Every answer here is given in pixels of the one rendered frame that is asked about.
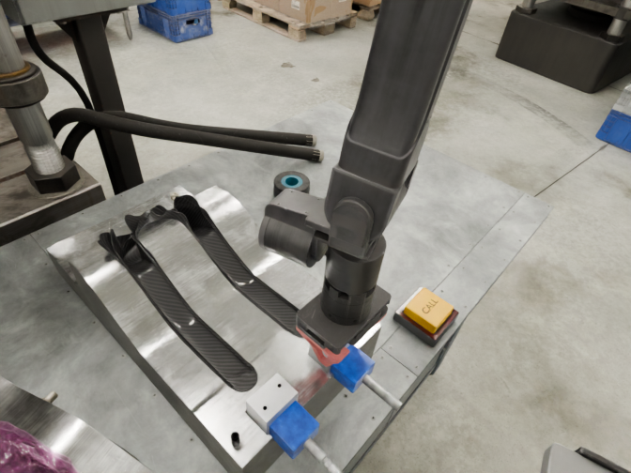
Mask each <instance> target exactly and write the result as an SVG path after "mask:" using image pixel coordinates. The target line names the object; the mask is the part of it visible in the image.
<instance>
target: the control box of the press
mask: <svg viewBox="0 0 631 473"><path fill-rule="evenodd" d="M154 2H156V0H0V4H1V6H2V9H3V10H4V13H5V15H7V16H8V17H9V18H10V19H12V20H13V21H15V22H16V23H18V24H20V25H22V26H23V31H24V33H25V36H26V38H27V41H28V43H29V45H30V47H31V48H32V50H33V51H34V53H35V54H36V56H37V57H38V58H39V59H40V60H41V61H42V62H43V63H44V64H45V65H47V66H48V67H49V68H50V69H52V70H54V71H55V72H56V73H58V74H59V75H60V76H62V77H63V78H64V79H65V80H66V81H67V82H69V84H70V85H71V86H72V87H73V88H74V89H75V91H76V92H77V94H78V95H79V97H80V99H81V100H82V102H83V104H84V106H85V108H86V109H89V110H93V111H97V112H103V111H122V112H126V110H125V106H124V103H123V99H122V96H121V92H120V88H119V84H118V80H117V78H116V74H115V67H114V63H113V59H112V56H111V53H110V49H109V45H108V41H107V37H106V34H105V28H106V25H107V23H108V20H109V17H110V13H116V14H120V13H122V11H125V10H128V9H127V7H133V6H138V5H143V4H148V3H154ZM49 21H53V22H54V23H56V24H57V25H58V26H59V27H60V28H61V29H62V30H64V31H65V32H66V33H67V34H68V35H69V36H70V37H71V38H72V41H73V44H74V47H75V50H76V53H77V56H78V59H79V62H80V65H81V68H82V71H83V75H84V77H85V82H86V85H87V89H88V92H89V95H90V98H91V100H92V103H91V101H90V99H89V97H88V96H87V94H86V93H85V91H84V89H83V88H82V87H81V86H80V84H79V83H78V82H77V81H76V80H75V78H74V77H73V76H71V75H70V74H69V73H68V72H67V71H66V70H65V69H63V68H62V67H60V66H59V65H58V64H56V63H55V62H54V61H53V60H52V59H51V58H50V57H49V56H48V55H47V54H46V53H45V52H44V51H43V50H42V49H41V47H40V46H39V44H38V41H37V39H36V36H35V33H34V29H33V26H32V24H34V23H44V22H49ZM92 104H93V105H92ZM93 107H94V108H93ZM94 131H95V133H96V136H97V139H98V142H99V145H100V150H101V153H102V156H103V158H104V162H105V165H106V168H107V172H108V175H109V177H110V180H111V184H112V187H113V191H114V194H115V196H116V195H118V194H119V193H121V192H124V191H127V190H129V189H132V188H134V187H136V186H138V185H141V184H143V183H144V180H143V176H142V172H141V168H140V164H139V160H138V158H137V154H136V150H135V146H134V142H133V139H132V135H131V134H128V133H124V132H120V131H115V130H108V129H105V128H101V127H98V128H95V129H94Z"/></svg>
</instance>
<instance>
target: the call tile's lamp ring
mask: <svg viewBox="0 0 631 473"><path fill-rule="evenodd" d="M421 290H422V288H421V287H420V288H419V289H418V290H417V291H416V292H415V293H414V294H413V295H412V296H411V297H410V298H409V299H408V300H407V301H406V302H405V303H404V304H403V305H402V306H401V307H400V308H399V309H398V310H397V311H396V313H398V314H399V315H401V316H402V317H403V318H405V319H406V320H408V321H409V323H411V324H412V325H414V326H415V327H416V328H418V329H420V330H421V331H422V332H424V333H425V334H427V335H428V336H429V337H431V338H432V339H434V340H436V339H437V338H438V337H439V336H440V334H441V333H442V332H443V331H444V330H445V329H446V328H447V327H448V326H449V324H450V323H451V322H452V321H453V320H454V318H455V317H456V316H457V315H458V313H459V312H458V311H457V310H455V309H453V314H452V315H451V316H450V317H449V318H448V320H447V321H446V322H445V323H444V324H443V325H442V327H441V328H440V329H439V330H438V332H437V333H436V334H435V335H434V334H432V333H431V332H429V331H428V330H426V329H425V328H423V327H422V326H420V325H419V324H418V323H416V322H415V321H413V320H412V319H411V318H409V317H408V316H406V315H405V314H403V313H402V311H403V310H404V309H405V307H406V306H407V305H408V304H409V302H410V301H411V300H412V299H413V298H414V297H415V296H416V295H417V294H418V293H419V292H420V291H421Z"/></svg>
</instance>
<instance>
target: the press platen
mask: <svg viewBox="0 0 631 473"><path fill-rule="evenodd" d="M24 63H25V66H24V68H23V69H20V70H18V71H15V72H11V73H1V74H0V108H6V109H20V108H25V107H29V106H32V105H34V104H37V103H39V102H41V101H42V100H44V99H45V97H46V96H47V95H48V93H49V88H48V85H47V84H46V81H45V78H44V76H43V73H42V71H41V68H40V67H39V66H38V65H36V64H34V63H32V62H30V61H26V60H24Z"/></svg>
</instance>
